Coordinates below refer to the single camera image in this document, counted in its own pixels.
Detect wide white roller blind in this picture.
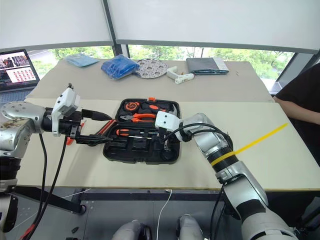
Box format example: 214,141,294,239
107,0,320,55

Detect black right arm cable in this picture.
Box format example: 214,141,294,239
163,121,235,240

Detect claw hammer orange black handle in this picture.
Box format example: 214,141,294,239
138,101,182,119

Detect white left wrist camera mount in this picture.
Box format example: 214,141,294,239
51,86,81,137

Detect red cable clip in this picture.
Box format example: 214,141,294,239
19,223,36,240

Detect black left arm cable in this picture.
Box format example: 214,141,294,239
23,132,70,240

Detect white hanging cable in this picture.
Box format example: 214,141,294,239
156,189,174,240

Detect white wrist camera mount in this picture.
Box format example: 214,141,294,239
51,86,81,137
154,111,192,143

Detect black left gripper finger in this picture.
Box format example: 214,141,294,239
81,108,114,122
74,133,114,147

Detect yellow cable tie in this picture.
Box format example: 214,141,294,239
210,122,289,167

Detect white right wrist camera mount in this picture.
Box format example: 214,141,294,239
154,111,192,143

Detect person in black shirt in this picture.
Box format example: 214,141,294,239
273,62,320,166

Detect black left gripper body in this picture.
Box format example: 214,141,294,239
58,109,85,139

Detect black plastic tool case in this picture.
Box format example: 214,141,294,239
102,97,182,165

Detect black table frame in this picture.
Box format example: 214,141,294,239
14,186,226,215

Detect open laptop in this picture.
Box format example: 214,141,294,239
0,48,41,101

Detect light blue cloth pack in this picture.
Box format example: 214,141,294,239
65,52,101,68

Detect white handled tool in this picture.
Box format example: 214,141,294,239
166,66,196,85

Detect blue plastic bag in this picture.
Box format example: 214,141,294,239
100,54,141,82

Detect orange handled pliers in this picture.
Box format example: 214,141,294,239
119,112,158,124

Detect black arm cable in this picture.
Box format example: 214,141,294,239
163,121,235,240
23,132,70,240

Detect orange black tape measure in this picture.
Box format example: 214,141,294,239
124,100,139,112

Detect red black hand tool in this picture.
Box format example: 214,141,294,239
96,119,117,137

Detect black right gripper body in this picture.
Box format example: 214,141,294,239
156,127,176,153

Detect dark window post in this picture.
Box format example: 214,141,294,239
102,0,130,60

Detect narrow white roller blind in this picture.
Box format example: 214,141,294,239
0,0,115,50

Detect round patterned plate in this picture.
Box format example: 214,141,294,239
134,58,169,80

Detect grey rounded cover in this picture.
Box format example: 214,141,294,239
175,214,204,240
111,219,152,240

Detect small orange tool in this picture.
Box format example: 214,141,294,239
66,119,88,146

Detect orange black handled screwdriver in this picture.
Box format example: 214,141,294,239
115,127,154,140

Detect grey folder with white edge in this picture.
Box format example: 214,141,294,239
185,56,230,76

